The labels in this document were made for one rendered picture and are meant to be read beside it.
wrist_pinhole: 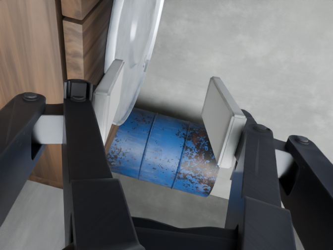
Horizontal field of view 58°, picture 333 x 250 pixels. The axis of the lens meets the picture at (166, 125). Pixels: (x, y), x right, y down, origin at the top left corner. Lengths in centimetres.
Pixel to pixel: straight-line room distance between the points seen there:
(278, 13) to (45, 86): 209
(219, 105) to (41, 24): 18
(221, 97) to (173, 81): 247
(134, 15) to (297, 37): 211
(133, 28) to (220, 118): 22
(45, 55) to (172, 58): 224
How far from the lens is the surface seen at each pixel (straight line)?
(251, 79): 257
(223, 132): 16
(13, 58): 33
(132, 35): 37
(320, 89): 270
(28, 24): 30
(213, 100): 19
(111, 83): 16
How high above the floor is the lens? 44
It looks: 1 degrees down
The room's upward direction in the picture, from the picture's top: 105 degrees clockwise
